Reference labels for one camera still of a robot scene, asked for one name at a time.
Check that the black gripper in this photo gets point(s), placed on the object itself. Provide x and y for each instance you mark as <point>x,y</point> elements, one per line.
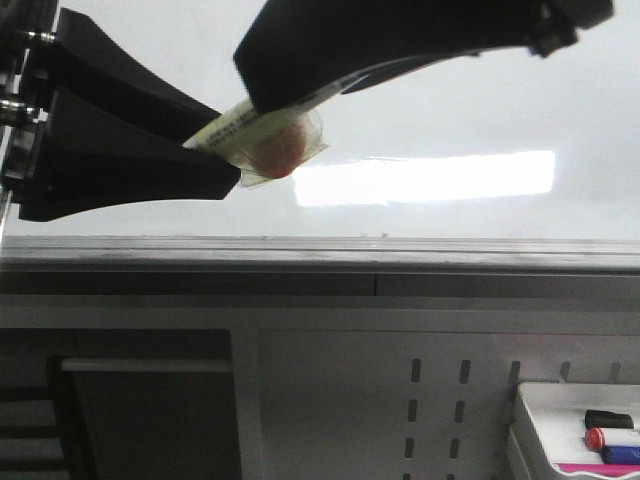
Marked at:
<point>81,158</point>

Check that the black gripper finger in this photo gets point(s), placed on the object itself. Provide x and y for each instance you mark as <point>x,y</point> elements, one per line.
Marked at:
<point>298,54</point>

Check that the white marker with tape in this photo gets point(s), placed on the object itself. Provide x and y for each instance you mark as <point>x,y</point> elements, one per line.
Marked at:
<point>265,146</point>

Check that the white perforated pegboard panel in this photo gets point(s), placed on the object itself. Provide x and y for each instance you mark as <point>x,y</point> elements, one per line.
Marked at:
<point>414,388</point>

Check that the white plastic marker tray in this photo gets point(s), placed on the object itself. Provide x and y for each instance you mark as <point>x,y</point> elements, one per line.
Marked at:
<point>548,426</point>

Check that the red capped white marker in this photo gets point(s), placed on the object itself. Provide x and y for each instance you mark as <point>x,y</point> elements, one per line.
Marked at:
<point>597,438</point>

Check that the blue capped white marker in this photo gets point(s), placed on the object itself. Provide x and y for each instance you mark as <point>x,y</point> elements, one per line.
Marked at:
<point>620,455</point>

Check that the white whiteboard with aluminium frame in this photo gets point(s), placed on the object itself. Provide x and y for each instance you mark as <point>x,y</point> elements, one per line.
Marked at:
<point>502,160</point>

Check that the dark cabinet with white handle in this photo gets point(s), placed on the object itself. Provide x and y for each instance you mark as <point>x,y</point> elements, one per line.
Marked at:
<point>104,404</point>

